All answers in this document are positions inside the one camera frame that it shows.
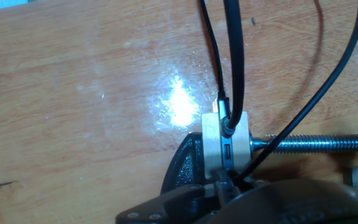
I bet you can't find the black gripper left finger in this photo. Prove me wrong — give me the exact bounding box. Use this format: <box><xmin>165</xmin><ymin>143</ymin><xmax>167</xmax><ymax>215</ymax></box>
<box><xmin>115</xmin><ymin>183</ymin><xmax>221</xmax><ymax>224</ymax></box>

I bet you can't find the thin black cable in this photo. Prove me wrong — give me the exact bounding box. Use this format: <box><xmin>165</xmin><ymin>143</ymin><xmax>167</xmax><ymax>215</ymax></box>
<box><xmin>198</xmin><ymin>0</ymin><xmax>228</xmax><ymax>100</ymax></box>
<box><xmin>233</xmin><ymin>0</ymin><xmax>358</xmax><ymax>185</ymax></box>
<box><xmin>223</xmin><ymin>0</ymin><xmax>246</xmax><ymax>138</ymax></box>

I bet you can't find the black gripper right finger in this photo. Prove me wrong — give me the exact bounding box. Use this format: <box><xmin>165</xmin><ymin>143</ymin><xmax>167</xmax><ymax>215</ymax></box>
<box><xmin>214</xmin><ymin>169</ymin><xmax>241</xmax><ymax>207</ymax></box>

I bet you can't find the black oval docking station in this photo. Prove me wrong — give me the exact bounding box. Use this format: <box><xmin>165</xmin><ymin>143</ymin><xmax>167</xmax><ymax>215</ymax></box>
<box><xmin>160</xmin><ymin>132</ymin><xmax>217</xmax><ymax>195</ymax></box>

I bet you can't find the silver metal rod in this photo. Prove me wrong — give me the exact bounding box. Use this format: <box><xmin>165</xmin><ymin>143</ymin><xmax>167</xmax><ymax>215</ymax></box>
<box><xmin>249</xmin><ymin>133</ymin><xmax>358</xmax><ymax>154</ymax></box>

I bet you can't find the slim grey USB hub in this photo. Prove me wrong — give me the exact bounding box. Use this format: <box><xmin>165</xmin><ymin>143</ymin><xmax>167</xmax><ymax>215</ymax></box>
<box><xmin>213</xmin><ymin>96</ymin><xmax>232</xmax><ymax>171</ymax></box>

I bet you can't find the glossy wooden board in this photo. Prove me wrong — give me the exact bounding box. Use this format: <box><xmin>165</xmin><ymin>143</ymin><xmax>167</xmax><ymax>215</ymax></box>
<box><xmin>0</xmin><ymin>0</ymin><xmax>358</xmax><ymax>224</ymax></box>

